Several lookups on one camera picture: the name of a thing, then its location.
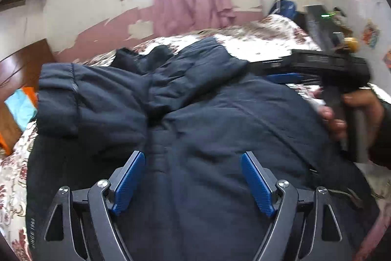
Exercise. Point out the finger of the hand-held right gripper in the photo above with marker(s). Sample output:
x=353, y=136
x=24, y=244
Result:
x=275, y=66
x=284, y=78

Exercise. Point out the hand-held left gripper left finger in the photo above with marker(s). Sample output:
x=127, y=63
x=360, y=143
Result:
x=128, y=184

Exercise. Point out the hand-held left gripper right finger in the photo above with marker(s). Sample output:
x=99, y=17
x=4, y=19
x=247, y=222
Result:
x=256, y=184

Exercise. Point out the dark navy jacket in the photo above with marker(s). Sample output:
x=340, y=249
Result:
x=198, y=126

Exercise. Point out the person's right forearm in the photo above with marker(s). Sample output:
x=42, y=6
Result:
x=381, y=144

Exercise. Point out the person's right hand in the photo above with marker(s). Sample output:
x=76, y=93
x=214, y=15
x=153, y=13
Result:
x=366, y=108

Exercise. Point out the yellow round object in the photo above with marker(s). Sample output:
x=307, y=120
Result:
x=350, y=44

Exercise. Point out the floral bed sheet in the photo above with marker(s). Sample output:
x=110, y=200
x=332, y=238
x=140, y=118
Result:
x=268, y=34

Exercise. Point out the black electronic device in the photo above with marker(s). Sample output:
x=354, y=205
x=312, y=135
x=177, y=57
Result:
x=320, y=25

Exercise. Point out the blue backpack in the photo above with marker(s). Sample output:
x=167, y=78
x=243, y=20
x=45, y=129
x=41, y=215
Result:
x=285, y=8

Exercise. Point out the orange blue brown striped pillow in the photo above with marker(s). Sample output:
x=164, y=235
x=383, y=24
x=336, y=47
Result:
x=20, y=105

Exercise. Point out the wooden headboard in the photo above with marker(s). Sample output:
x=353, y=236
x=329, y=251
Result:
x=27, y=65

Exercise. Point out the colourful wall sticker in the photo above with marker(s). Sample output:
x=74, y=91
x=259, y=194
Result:
x=371, y=34

